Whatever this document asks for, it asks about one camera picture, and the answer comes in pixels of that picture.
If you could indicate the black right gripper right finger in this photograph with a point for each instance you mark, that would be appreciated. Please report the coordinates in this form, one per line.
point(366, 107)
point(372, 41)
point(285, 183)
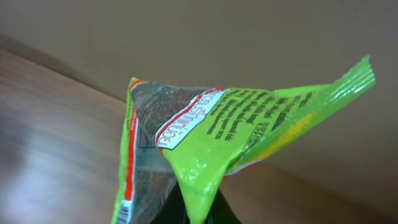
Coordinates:
point(220, 211)

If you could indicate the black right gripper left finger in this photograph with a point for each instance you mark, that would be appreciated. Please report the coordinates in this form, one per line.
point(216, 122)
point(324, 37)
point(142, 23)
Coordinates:
point(173, 210)

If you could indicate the green snack bag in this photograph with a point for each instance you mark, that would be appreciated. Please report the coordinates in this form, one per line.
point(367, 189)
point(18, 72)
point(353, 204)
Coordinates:
point(196, 136)

